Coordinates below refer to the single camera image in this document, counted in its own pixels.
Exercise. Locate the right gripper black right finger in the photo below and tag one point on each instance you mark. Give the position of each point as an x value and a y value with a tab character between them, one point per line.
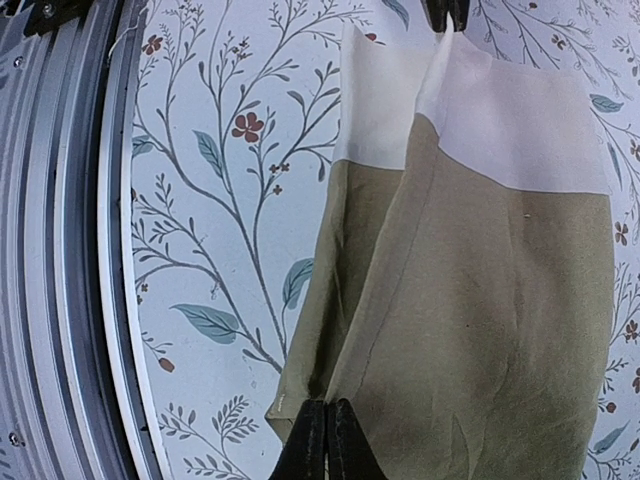
349	454

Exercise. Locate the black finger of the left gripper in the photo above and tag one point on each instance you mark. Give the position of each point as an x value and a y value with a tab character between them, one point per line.
440	11

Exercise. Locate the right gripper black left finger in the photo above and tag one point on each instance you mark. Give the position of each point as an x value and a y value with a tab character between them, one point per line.
303	455

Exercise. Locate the tan beige underwear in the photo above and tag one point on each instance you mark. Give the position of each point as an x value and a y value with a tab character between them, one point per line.
462	287

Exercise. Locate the floral patterned table cloth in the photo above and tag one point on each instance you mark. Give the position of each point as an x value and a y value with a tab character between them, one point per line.
235	118

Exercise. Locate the aluminium front rail frame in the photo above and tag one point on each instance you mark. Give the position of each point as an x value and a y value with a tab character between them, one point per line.
75	399

